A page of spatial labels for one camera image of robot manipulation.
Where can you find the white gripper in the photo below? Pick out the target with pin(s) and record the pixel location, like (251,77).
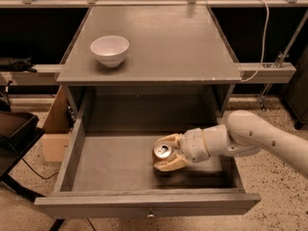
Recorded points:
(192,144)

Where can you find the orange soda can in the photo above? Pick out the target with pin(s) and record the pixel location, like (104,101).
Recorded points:
(161,153)

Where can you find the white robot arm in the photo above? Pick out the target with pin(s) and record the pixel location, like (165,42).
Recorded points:
(243,134)

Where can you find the metal drawer knob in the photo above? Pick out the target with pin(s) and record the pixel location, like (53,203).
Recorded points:
(150,214)

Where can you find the grey open drawer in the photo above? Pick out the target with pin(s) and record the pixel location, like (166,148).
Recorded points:
(107,171)

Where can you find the grey cabinet counter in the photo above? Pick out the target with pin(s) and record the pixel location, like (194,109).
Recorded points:
(146,100)

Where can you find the white ceramic bowl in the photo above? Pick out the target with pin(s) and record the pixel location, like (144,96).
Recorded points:
(110,51)

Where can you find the cardboard box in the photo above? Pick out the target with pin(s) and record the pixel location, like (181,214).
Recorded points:
(56,126)

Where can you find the black tray stand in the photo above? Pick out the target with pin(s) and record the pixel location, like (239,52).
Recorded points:
(18,134)

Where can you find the metal railing frame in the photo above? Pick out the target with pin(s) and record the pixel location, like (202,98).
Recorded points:
(154,0)

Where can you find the black object on rail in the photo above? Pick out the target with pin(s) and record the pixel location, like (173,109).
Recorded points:
(16,64)

